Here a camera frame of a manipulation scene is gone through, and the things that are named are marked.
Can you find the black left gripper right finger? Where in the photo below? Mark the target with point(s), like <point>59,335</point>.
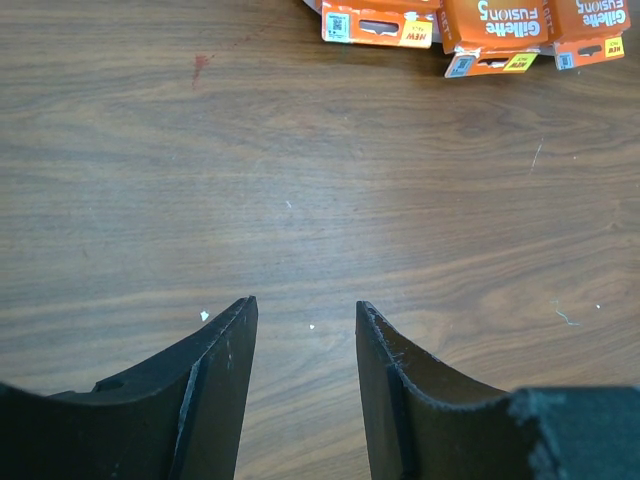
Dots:
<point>426,420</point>

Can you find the orange razor box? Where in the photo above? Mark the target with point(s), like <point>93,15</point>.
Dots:
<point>485,37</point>
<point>585,32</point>
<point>405,24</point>

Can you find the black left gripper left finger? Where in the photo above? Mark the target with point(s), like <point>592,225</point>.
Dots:
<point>175,415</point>

